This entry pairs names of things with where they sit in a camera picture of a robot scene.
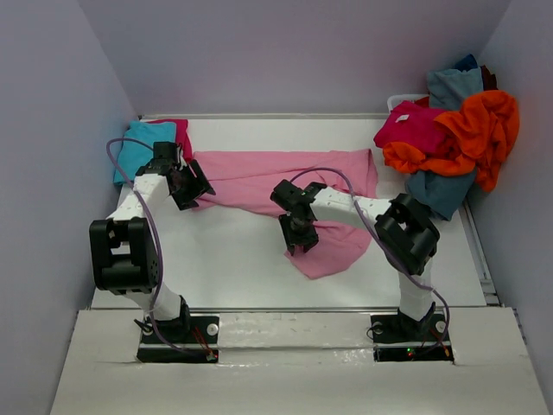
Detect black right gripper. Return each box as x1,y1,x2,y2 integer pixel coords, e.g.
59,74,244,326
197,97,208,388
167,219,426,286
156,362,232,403
280,210,320,252

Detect light pink t-shirt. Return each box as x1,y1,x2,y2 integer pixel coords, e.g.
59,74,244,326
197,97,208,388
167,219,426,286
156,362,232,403
194,150,378,279

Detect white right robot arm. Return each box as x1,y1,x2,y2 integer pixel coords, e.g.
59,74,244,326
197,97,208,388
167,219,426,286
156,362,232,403
270,180,440,343

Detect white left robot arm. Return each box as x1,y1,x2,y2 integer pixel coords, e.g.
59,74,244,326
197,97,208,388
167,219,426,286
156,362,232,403
89,142,215,343

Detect folded magenta t-shirt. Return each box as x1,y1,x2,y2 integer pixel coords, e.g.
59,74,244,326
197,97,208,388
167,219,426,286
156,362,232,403
149,118,194,163

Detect folded turquoise t-shirt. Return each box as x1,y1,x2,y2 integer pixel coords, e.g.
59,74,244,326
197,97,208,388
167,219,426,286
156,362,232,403
117,121,176,181

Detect crumpled magenta t-shirt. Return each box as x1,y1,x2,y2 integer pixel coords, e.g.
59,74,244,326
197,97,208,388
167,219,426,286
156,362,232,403
374,99,445,154

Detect white laundry basket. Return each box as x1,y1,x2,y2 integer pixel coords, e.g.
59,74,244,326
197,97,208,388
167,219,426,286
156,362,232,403
386,94,429,112

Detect grey-blue t-shirt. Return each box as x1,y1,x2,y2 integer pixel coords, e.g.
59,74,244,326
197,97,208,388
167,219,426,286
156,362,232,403
426,67,484,111

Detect crumpled orange t-shirt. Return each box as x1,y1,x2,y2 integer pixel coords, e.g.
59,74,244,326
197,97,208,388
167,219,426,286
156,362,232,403
381,90,519,192

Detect dark blue t-shirt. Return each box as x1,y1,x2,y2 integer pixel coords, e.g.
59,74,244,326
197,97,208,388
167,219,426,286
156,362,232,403
453,54,480,73

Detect maroon t-shirt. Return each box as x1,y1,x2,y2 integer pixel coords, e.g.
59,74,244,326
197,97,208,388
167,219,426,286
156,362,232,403
480,65,499,91

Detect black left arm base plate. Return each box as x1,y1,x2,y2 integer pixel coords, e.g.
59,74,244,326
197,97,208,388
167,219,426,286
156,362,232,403
134,314,219,364

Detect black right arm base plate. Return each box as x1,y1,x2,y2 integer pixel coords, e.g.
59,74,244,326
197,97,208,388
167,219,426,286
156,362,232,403
365,313,454,363

